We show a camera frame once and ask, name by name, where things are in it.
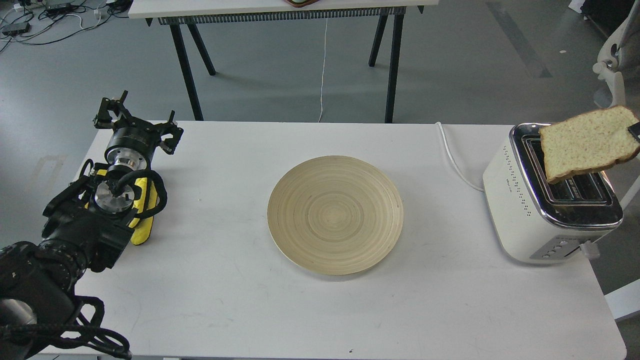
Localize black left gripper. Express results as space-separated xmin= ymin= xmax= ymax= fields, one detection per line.
xmin=93 ymin=90 xmax=185 ymax=171

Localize slice of white bread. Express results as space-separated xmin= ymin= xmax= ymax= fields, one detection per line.
xmin=539 ymin=105 xmax=639 ymax=185

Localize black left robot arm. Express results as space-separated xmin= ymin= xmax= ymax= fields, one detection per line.
xmin=0 ymin=91 xmax=184 ymax=360

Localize white chrome toaster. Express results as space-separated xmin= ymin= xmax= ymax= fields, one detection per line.
xmin=482 ymin=123 xmax=623 ymax=265

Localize white office chair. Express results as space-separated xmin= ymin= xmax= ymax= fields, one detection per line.
xmin=592 ymin=0 xmax=639 ymax=110

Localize yellow banana toy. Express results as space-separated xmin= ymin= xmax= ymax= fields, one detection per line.
xmin=89 ymin=162 xmax=168 ymax=246

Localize brown object on far table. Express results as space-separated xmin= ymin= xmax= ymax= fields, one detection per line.
xmin=285 ymin=0 xmax=318 ymax=8

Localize round wooden plate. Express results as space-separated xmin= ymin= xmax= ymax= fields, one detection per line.
xmin=266 ymin=155 xmax=404 ymax=276

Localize white table with black legs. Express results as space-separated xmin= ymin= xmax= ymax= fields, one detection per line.
xmin=127 ymin=0 xmax=439 ymax=124

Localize floor cables and power strips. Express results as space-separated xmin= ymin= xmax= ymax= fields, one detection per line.
xmin=0 ymin=0 xmax=134 ymax=52

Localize white toaster power cable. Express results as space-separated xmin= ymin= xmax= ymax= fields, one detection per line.
xmin=436 ymin=121 xmax=486 ymax=192

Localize white hanging cable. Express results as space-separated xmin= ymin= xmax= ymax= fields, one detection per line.
xmin=318 ymin=18 xmax=330 ymax=124

